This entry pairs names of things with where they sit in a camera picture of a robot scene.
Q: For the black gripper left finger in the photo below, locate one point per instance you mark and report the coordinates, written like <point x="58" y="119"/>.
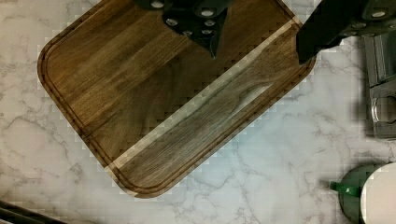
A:
<point x="201" y="21"/>

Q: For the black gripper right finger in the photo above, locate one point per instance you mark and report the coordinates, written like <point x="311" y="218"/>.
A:
<point x="334" y="20"/>

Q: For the grey toaster oven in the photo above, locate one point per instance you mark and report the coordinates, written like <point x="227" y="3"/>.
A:
<point x="380" y="58"/>

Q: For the wooden cutting board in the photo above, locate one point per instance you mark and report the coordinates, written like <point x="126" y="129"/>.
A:
<point x="150" y="104"/>

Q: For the teal canister with wooden lid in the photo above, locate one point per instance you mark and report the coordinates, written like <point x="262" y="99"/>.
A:
<point x="367" y="194"/>

